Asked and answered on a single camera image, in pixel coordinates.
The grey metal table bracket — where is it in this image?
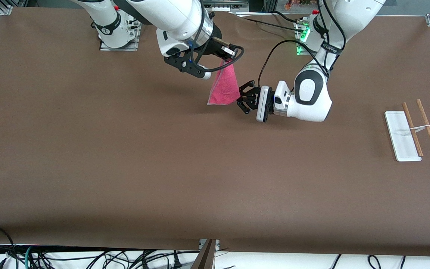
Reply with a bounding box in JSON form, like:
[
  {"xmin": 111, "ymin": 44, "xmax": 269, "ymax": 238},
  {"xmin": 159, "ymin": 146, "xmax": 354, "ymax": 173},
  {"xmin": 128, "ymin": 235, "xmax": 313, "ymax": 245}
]
[{"xmin": 190, "ymin": 239, "xmax": 220, "ymax": 269}]

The black right camera mount bracket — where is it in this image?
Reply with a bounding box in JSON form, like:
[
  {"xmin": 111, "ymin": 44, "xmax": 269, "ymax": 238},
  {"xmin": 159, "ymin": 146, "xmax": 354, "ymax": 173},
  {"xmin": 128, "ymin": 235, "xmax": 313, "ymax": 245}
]
[{"xmin": 164, "ymin": 52, "xmax": 208, "ymax": 79}]

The white flat strip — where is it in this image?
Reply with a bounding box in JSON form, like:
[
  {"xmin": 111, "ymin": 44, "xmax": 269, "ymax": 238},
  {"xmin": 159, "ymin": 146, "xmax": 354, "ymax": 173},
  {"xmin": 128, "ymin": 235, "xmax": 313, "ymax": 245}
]
[{"xmin": 234, "ymin": 12, "xmax": 276, "ymax": 18}]

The pink red cloth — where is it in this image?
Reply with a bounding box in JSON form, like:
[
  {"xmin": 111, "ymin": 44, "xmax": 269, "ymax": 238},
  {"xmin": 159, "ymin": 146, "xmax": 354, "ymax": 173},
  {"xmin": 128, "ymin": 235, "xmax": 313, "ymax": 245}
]
[{"xmin": 207, "ymin": 58, "xmax": 242, "ymax": 106}]

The wooden towel rack white base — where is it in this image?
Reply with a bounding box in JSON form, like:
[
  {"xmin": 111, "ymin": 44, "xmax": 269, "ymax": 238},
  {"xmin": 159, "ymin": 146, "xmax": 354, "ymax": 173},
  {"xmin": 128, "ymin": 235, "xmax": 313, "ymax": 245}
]
[{"xmin": 384, "ymin": 99, "xmax": 430, "ymax": 162}]

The teal cable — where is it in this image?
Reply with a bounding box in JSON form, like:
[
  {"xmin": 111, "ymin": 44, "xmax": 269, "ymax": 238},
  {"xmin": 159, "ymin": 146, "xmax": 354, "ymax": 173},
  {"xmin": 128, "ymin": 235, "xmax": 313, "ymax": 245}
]
[{"xmin": 25, "ymin": 245, "xmax": 36, "ymax": 269}]

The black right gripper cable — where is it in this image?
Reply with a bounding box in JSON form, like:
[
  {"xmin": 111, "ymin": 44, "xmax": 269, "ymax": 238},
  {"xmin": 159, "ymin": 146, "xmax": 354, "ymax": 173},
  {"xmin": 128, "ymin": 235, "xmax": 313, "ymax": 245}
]
[{"xmin": 189, "ymin": 22, "xmax": 245, "ymax": 72}]

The brown table cover sheet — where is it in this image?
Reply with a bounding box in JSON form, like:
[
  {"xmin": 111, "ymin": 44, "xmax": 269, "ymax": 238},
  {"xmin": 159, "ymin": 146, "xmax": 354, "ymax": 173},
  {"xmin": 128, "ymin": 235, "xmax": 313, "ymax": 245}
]
[{"xmin": 0, "ymin": 7, "xmax": 430, "ymax": 257}]

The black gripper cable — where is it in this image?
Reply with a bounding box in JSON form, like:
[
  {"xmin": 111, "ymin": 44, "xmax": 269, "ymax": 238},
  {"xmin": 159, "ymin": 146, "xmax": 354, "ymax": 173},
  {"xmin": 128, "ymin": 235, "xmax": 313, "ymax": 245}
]
[
  {"xmin": 189, "ymin": 22, "xmax": 245, "ymax": 72},
  {"xmin": 258, "ymin": 0, "xmax": 347, "ymax": 88}
]

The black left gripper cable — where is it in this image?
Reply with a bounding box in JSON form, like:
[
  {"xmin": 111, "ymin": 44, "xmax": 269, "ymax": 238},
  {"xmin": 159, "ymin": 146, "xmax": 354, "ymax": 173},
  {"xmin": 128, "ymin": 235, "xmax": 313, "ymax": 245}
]
[{"xmin": 258, "ymin": 0, "xmax": 347, "ymax": 88}]

